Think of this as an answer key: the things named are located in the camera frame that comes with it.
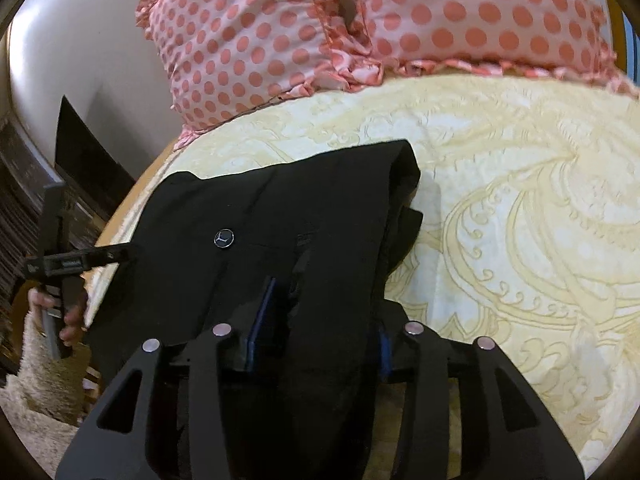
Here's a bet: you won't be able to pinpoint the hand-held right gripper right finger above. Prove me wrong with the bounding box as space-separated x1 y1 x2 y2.
377 305 586 480

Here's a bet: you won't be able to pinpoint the black pants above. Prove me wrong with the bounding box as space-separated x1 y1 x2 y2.
82 140 426 480

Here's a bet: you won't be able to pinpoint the person's left forearm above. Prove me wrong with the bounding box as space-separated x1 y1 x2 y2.
0 310 101 428

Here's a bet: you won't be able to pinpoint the person's left hand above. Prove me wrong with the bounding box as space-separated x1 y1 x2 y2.
29 287 90 347

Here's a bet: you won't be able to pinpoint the pink polka dot pillow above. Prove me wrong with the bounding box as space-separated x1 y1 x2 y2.
345 0 640 97
135 0 386 145

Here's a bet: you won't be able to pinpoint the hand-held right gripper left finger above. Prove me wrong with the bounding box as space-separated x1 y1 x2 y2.
55 276 281 480

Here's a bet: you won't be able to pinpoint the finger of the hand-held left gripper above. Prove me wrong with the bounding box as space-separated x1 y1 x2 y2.
92 243 143 266

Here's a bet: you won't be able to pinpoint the yellow patterned blanket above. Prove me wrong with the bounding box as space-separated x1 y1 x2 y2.
82 72 640 476

